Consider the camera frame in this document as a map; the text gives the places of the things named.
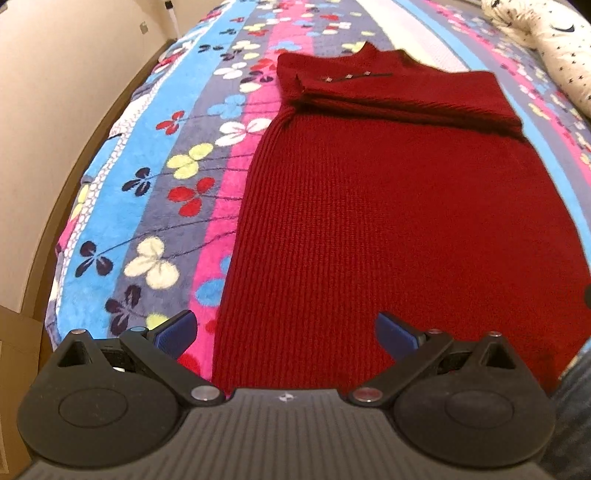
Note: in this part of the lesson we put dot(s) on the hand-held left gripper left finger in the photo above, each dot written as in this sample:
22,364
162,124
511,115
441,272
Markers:
178,333

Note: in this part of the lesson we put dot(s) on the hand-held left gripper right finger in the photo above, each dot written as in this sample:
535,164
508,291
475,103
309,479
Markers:
396,333

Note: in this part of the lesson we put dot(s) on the dark red knit sweater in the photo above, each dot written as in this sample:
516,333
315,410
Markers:
392,207

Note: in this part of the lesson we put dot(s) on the brown box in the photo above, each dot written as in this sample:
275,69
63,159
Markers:
16,392

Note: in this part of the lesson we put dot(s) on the dark blue pants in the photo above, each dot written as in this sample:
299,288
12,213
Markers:
575,415

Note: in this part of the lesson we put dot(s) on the striped floral blanket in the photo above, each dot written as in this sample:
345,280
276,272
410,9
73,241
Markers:
138,138

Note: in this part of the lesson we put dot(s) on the white standing fan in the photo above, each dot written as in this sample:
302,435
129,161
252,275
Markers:
171,18

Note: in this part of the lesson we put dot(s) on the cream star print pillow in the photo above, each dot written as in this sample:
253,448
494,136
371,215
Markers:
563,50

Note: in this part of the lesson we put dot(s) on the wall socket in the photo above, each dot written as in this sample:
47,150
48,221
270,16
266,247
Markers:
144,28

